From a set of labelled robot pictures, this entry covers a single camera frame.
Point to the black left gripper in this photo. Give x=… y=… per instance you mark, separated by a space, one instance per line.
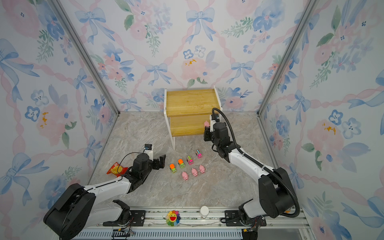
x=162 y=161

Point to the red yellow snack packet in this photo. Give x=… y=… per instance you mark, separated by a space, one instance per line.
x=117 y=170

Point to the orange green toy truck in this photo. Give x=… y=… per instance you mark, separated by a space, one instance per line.
x=173 y=168
x=181 y=163

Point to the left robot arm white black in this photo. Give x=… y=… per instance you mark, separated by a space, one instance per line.
x=79 y=207

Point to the white-framed wooden two-tier shelf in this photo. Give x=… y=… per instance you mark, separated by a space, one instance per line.
x=186 y=111

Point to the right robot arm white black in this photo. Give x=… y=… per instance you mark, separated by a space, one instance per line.
x=276 y=193

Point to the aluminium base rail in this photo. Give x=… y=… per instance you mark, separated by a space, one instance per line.
x=220 y=224

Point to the orange green toy truck left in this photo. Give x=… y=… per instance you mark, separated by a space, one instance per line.
x=173 y=168

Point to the orange green toy truck right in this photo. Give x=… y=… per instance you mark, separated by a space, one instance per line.
x=181 y=163

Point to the pink toy truck blue top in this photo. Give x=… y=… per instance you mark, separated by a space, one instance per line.
x=199 y=154

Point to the aluminium corner post right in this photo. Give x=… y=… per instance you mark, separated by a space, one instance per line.
x=291 y=47

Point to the pink toy truck green top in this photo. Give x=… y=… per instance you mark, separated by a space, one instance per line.
x=190 y=160

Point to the aluminium corner post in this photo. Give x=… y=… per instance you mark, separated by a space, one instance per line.
x=291 y=47
x=69 y=27

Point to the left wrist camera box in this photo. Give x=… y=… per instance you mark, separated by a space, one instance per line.
x=148 y=149

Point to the white round knob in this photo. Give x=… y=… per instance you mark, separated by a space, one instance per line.
x=204 y=211

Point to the aluminium corner post left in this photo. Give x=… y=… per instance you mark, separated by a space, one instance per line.
x=69 y=27

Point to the rainbow smiling flower toy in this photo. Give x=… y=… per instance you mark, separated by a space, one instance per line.
x=173 y=218

